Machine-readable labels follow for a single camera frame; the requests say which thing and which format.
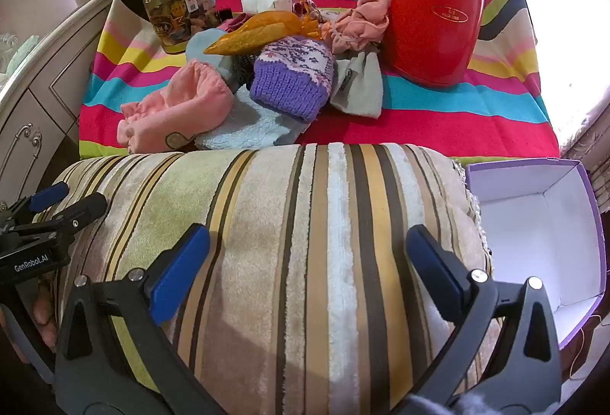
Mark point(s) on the white carved cabinet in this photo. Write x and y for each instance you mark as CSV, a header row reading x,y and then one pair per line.
x,y
41,102

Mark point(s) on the purple cardboard box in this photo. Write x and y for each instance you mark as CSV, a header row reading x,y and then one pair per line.
x,y
541,219

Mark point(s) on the glass jar with gold lid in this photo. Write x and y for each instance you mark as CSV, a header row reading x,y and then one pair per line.
x,y
176,21

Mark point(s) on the orange yellow plush toy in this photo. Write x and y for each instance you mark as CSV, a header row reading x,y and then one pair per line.
x,y
261,29

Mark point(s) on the person's left hand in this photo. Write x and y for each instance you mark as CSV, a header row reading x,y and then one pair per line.
x,y
43,315

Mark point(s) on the colourful striped tablecloth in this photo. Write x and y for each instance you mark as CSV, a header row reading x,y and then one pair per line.
x,y
495,112

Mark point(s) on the grey green cloth pouch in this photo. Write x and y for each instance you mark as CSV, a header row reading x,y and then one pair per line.
x,y
357,84

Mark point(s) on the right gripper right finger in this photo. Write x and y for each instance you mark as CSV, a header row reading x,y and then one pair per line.
x,y
523,375

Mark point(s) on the floral white cloth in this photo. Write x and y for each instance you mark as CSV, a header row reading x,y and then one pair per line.
x,y
301,8

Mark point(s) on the light blue towel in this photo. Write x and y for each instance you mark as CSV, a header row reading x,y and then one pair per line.
x,y
251,126

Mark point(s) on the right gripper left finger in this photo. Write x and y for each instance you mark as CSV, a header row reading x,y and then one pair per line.
x,y
112,355

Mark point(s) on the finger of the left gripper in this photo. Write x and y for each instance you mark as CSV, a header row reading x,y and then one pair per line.
x,y
47,198
18,228

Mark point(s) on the peach pink scrunched cloth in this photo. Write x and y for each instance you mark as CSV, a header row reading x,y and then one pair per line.
x,y
354,29

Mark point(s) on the red thermos flask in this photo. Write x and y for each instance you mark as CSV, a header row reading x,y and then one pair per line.
x,y
430,42

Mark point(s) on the purple knitted hat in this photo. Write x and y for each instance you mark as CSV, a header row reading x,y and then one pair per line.
x,y
293,76

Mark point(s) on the pink fleece hat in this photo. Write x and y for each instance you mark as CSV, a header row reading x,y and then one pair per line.
x,y
196,100

